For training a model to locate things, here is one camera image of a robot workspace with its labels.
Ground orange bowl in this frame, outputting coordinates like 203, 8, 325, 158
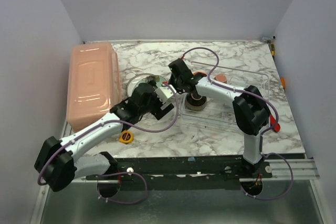
193, 72, 207, 76

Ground beige bowl dark rim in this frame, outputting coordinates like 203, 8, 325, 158
185, 94, 207, 111

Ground white plate red characters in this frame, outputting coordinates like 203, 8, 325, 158
126, 73, 157, 97

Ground pink floral mug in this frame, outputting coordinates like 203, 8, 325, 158
214, 74, 227, 83

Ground mint floral round plate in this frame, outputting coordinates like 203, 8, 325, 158
143, 74, 167, 88

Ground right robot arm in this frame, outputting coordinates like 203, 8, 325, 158
169, 58, 271, 176

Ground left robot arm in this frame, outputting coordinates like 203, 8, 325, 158
34, 83, 177, 191

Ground clear dish rack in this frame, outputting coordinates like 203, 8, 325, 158
180, 66, 270, 132

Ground yellow tape measure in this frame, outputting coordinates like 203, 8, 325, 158
119, 131, 134, 144

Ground pink plastic storage box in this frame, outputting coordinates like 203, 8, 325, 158
66, 41, 122, 132

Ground yellow black tool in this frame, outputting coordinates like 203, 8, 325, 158
270, 42, 275, 57

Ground red black utensil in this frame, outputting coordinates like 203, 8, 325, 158
269, 114, 281, 133

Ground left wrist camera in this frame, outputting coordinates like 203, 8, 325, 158
154, 85, 176, 103

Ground black mounting rail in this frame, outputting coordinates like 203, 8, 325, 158
86, 154, 274, 190

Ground orange clip on wall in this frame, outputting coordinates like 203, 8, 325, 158
280, 77, 286, 89

